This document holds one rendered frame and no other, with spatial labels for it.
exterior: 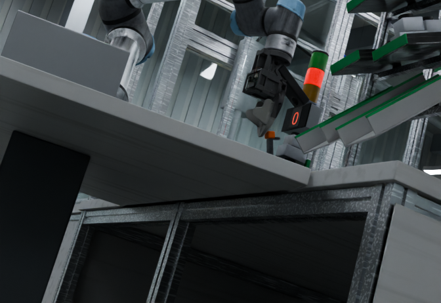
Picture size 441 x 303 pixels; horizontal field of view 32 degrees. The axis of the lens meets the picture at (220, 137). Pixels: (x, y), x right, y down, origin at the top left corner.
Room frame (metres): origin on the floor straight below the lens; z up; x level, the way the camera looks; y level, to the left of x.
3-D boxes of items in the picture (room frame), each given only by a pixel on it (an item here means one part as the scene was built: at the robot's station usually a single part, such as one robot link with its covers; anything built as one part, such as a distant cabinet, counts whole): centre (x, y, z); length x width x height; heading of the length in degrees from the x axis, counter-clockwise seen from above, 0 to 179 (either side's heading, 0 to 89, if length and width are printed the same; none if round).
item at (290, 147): (1.85, -0.19, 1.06); 0.08 x 0.04 x 0.07; 114
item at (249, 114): (1.82, -0.07, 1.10); 0.06 x 0.03 x 0.09; 114
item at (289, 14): (1.81, -0.08, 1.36); 0.09 x 0.08 x 0.11; 54
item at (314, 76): (2.07, -0.21, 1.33); 0.05 x 0.05 x 0.05
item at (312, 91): (2.07, -0.21, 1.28); 0.05 x 0.05 x 0.05
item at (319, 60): (2.07, -0.21, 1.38); 0.05 x 0.05 x 0.05
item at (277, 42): (1.80, -0.08, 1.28); 0.08 x 0.08 x 0.05
